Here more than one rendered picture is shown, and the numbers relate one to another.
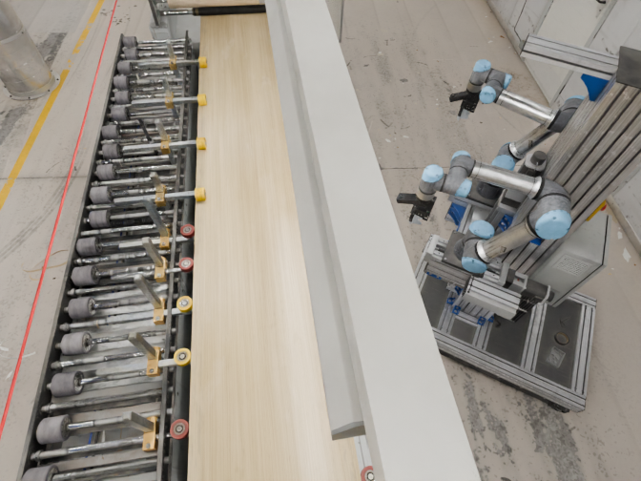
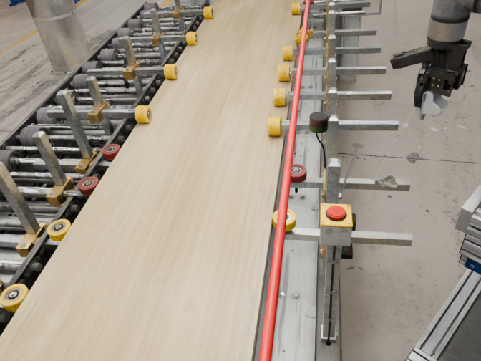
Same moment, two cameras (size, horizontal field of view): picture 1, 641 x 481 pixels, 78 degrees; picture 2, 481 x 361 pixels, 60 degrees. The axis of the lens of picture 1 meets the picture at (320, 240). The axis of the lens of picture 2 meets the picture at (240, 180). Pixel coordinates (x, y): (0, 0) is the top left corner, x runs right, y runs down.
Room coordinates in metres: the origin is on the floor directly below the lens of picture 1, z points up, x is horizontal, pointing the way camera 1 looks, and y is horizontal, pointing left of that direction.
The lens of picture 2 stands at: (0.13, -0.36, 1.90)
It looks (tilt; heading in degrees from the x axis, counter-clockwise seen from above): 39 degrees down; 25
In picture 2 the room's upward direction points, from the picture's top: 7 degrees counter-clockwise
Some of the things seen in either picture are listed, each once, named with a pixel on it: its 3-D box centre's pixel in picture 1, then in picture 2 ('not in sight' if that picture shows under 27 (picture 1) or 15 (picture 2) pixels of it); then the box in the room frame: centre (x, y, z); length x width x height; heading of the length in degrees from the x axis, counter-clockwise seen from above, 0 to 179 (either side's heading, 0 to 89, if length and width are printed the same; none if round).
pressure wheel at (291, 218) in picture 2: not in sight; (284, 227); (1.09, -0.06, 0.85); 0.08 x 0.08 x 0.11
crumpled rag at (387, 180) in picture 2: not in sight; (386, 179); (1.40, -0.37, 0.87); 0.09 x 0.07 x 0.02; 101
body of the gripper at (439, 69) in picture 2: (423, 204); (442, 64); (1.11, -0.44, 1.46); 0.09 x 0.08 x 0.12; 66
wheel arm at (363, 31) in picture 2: not in sight; (343, 33); (2.60, 0.00, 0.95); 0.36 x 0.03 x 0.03; 101
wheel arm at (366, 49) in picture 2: not in sight; (332, 50); (2.34, 0.01, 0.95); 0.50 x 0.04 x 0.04; 101
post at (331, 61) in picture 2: not in sight; (330, 108); (1.81, -0.08, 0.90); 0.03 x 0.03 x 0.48; 11
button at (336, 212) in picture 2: not in sight; (336, 213); (0.82, -0.27, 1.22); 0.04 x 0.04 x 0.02
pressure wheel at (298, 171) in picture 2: not in sight; (295, 180); (1.34, -0.04, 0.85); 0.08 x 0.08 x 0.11
